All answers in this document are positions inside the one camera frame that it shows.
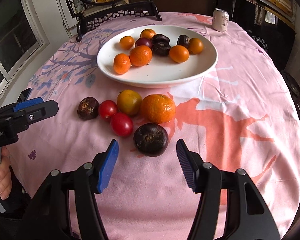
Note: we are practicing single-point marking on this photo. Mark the brown water chestnut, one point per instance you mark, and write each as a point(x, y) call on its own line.
point(88, 108)

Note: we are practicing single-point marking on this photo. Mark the round red tomato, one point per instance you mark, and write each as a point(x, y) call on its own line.
point(107, 109)

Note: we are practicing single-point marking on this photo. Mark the yellow orange tomato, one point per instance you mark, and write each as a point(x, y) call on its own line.
point(129, 101)

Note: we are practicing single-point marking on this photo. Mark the oval red tomato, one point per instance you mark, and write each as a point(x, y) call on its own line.
point(121, 124)

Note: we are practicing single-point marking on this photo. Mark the smooth orange kumquat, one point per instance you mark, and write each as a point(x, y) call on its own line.
point(195, 46)

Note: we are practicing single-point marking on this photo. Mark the window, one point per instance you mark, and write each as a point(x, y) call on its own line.
point(19, 38)

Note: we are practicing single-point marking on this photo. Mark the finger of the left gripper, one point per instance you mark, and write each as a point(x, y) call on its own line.
point(14, 107)
point(25, 117)

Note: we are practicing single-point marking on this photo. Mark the oval orange kumquat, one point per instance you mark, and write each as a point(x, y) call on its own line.
point(179, 54)

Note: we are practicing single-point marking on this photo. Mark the small mandarin with stem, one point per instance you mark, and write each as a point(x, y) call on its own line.
point(147, 33)

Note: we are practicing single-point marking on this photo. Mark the small dark water chestnut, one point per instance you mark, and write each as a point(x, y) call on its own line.
point(183, 40)

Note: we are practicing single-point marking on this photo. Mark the medium mandarin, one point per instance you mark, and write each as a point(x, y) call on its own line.
point(121, 63)

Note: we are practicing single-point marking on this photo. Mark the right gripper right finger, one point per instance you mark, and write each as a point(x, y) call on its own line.
point(204, 179)

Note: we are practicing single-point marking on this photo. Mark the large orange mandarin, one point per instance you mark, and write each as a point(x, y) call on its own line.
point(140, 56)

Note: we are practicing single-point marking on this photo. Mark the big bumpy mandarin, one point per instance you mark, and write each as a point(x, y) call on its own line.
point(157, 108)

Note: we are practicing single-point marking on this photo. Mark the large patterned water chestnut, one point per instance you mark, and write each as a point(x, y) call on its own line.
point(161, 48)

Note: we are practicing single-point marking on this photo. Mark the pink printed tablecloth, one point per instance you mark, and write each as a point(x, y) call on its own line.
point(240, 115)

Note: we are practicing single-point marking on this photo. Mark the round deer screen ornament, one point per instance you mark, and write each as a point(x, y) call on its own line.
point(90, 14)

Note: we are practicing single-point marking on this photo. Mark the pale beverage can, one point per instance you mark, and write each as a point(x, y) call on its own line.
point(220, 20)

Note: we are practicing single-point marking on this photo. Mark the white oval plate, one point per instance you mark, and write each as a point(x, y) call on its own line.
point(161, 72)

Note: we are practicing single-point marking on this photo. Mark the person's left hand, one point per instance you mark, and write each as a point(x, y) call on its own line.
point(5, 174)

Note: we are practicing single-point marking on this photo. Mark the small orange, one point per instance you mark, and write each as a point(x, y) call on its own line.
point(126, 42)

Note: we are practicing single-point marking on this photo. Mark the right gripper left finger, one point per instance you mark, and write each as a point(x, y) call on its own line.
point(91, 179)

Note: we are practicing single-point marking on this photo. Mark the dark red plum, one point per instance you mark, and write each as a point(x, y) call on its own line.
point(143, 42)

